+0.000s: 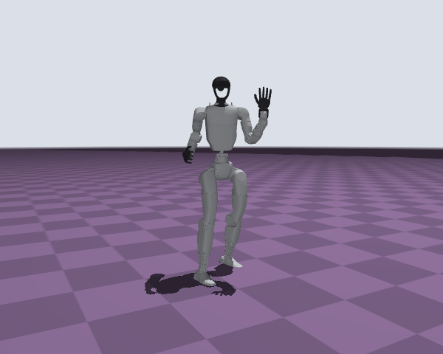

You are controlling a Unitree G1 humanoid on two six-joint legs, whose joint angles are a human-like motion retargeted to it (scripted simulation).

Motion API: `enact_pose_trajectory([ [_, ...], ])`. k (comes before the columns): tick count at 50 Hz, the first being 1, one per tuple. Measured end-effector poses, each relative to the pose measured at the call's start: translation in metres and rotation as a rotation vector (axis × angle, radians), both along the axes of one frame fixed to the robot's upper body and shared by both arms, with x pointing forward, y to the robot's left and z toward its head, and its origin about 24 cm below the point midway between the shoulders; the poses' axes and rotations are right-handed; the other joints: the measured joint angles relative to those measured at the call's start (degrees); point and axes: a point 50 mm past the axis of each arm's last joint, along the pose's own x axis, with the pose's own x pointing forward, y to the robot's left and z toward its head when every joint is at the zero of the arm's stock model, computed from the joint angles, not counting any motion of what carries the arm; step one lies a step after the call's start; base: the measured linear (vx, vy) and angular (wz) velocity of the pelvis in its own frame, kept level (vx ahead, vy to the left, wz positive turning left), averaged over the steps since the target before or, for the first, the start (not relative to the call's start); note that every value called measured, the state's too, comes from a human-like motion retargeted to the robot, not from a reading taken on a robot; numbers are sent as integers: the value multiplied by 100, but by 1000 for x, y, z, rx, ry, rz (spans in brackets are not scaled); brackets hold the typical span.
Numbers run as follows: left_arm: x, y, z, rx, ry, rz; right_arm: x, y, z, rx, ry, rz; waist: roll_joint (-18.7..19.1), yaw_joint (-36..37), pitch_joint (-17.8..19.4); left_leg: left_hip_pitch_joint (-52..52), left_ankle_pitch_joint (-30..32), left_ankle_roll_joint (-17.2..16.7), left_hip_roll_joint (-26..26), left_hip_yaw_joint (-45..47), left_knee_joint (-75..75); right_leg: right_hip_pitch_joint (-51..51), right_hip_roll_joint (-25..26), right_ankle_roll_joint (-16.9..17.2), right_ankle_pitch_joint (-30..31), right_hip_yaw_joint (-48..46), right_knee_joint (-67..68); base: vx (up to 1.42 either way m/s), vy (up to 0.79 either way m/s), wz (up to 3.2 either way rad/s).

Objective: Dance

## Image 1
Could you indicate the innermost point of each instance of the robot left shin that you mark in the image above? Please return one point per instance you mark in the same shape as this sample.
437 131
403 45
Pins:
231 237

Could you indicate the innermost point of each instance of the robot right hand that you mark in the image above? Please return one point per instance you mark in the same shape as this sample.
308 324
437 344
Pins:
187 154

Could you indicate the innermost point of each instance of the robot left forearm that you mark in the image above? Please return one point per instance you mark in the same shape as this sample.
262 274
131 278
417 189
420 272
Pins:
260 126

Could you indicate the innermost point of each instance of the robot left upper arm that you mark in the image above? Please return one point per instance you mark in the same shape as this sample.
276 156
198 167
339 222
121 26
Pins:
243 115

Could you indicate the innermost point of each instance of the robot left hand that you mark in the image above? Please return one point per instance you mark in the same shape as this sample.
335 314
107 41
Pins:
263 103

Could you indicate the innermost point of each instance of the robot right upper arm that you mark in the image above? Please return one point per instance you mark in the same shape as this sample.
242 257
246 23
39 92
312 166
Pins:
198 117

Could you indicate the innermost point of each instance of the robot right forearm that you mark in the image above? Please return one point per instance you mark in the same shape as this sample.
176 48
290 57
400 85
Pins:
193 145

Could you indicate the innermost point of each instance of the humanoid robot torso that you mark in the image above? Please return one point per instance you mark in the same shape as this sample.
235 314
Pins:
221 126

